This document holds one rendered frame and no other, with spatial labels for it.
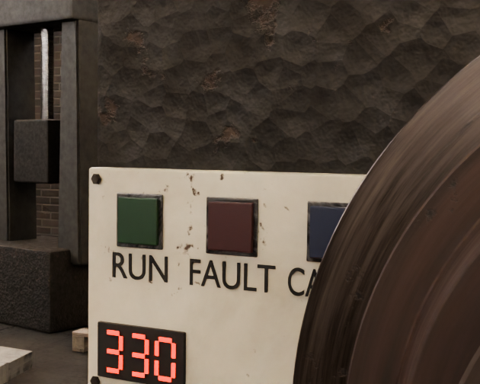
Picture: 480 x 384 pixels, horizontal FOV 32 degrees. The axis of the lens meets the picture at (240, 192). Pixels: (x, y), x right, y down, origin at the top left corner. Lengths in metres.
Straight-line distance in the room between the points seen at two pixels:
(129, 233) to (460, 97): 0.32
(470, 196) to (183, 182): 0.28
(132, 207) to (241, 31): 0.16
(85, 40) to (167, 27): 5.13
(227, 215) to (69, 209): 5.17
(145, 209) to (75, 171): 5.07
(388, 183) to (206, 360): 0.26
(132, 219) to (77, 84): 5.09
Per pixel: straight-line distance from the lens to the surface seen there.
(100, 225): 0.67
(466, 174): 0.39
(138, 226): 0.64
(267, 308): 0.60
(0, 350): 4.95
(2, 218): 6.33
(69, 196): 5.76
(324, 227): 0.57
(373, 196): 0.42
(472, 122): 0.41
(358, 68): 0.59
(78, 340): 5.24
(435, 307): 0.39
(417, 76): 0.58
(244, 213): 0.59
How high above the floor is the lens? 1.26
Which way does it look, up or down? 3 degrees down
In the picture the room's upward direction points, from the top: 1 degrees clockwise
